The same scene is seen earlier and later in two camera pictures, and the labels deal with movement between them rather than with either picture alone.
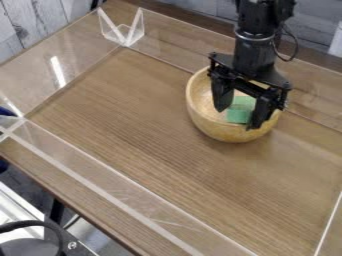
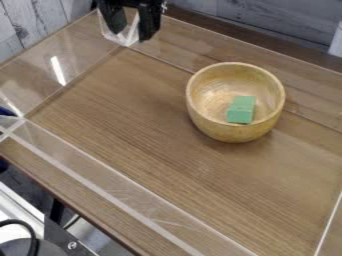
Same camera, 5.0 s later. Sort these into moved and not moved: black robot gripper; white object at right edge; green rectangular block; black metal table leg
Moved: black robot gripper
Not moved: green rectangular block; black metal table leg; white object at right edge
